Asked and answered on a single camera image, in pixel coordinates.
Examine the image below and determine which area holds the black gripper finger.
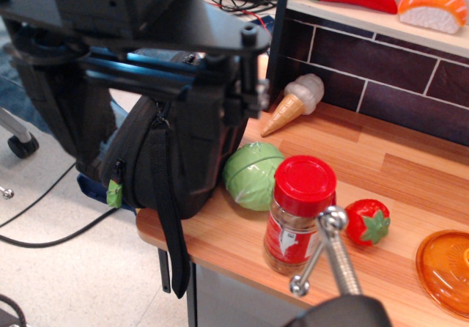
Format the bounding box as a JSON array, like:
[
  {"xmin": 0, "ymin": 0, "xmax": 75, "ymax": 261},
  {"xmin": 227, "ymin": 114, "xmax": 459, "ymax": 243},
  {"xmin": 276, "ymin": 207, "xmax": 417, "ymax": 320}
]
[
  {"xmin": 185, "ymin": 54, "xmax": 263, "ymax": 196},
  {"xmin": 12, "ymin": 58, "xmax": 117, "ymax": 164}
]

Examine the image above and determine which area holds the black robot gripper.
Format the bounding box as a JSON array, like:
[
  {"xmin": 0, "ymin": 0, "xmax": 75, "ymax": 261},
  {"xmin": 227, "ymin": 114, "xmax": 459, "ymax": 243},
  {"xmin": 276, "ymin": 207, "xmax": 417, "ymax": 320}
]
[{"xmin": 1, "ymin": 0, "xmax": 270, "ymax": 103}]

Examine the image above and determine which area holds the black zipper bag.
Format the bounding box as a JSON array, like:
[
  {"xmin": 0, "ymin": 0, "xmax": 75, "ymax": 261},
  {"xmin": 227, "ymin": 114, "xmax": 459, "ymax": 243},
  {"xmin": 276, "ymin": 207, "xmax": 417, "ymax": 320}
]
[{"xmin": 75, "ymin": 48, "xmax": 247, "ymax": 300}]

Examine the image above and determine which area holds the toy ice cream cone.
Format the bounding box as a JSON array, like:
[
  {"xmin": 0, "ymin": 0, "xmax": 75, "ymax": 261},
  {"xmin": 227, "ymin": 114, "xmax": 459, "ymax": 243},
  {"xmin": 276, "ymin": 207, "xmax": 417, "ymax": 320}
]
[{"xmin": 261, "ymin": 73, "xmax": 325, "ymax": 137}]

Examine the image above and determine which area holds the office chair caster leg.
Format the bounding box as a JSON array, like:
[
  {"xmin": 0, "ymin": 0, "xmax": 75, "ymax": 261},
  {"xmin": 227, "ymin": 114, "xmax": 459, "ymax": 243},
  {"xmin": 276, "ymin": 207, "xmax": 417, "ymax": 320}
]
[{"xmin": 1, "ymin": 108, "xmax": 39, "ymax": 159}]

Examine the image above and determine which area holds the green toy cabbage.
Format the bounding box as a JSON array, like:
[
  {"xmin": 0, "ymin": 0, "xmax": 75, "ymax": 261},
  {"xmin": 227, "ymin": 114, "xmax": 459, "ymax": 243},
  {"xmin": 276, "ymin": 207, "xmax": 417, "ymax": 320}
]
[{"xmin": 222, "ymin": 142, "xmax": 284, "ymax": 212}]

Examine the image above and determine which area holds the red lid spice jar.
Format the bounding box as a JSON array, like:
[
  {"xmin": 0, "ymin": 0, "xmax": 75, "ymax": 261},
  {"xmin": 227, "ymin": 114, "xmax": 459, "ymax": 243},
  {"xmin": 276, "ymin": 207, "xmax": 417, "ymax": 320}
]
[{"xmin": 264, "ymin": 155, "xmax": 336, "ymax": 276}]

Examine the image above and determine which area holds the wooden shelf board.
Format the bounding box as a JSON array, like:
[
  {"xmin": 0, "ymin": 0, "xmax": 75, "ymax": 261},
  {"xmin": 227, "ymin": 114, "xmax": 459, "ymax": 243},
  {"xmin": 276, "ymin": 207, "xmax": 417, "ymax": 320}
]
[{"xmin": 287, "ymin": 0, "xmax": 468, "ymax": 57}]

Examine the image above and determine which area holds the red toy strawberry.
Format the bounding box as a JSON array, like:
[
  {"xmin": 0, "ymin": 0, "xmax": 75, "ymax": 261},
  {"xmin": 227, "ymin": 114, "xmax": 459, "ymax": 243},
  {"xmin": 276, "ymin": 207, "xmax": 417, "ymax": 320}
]
[{"xmin": 345, "ymin": 199, "xmax": 391, "ymax": 246}]

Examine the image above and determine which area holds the toy salmon sushi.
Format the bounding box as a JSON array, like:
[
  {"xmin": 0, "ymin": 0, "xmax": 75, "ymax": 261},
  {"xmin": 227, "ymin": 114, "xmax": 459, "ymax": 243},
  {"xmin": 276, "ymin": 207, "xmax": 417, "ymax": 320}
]
[{"xmin": 398, "ymin": 0, "xmax": 468, "ymax": 34}]

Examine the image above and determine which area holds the black clamp base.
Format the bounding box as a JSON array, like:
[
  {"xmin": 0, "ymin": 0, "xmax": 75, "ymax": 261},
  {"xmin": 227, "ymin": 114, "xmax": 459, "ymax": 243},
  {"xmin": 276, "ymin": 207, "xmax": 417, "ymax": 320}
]
[{"xmin": 285, "ymin": 295, "xmax": 392, "ymax": 326}]

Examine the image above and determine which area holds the orange plastic lid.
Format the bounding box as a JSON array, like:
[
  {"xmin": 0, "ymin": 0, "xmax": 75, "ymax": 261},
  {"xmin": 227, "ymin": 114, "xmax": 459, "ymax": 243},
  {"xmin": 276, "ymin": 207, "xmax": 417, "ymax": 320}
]
[{"xmin": 416, "ymin": 230, "xmax": 468, "ymax": 320}]

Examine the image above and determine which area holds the black floor cable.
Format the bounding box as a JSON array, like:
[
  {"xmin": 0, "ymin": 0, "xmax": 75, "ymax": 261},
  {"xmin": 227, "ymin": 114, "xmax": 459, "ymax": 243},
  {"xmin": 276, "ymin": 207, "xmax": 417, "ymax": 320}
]
[{"xmin": 0, "ymin": 162, "xmax": 120, "ymax": 249}]

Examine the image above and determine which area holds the metal clamp screw handle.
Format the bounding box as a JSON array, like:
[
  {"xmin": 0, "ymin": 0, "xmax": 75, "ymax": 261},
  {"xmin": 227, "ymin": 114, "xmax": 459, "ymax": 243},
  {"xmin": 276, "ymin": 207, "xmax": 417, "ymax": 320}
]
[{"xmin": 289, "ymin": 206, "xmax": 363, "ymax": 298}]

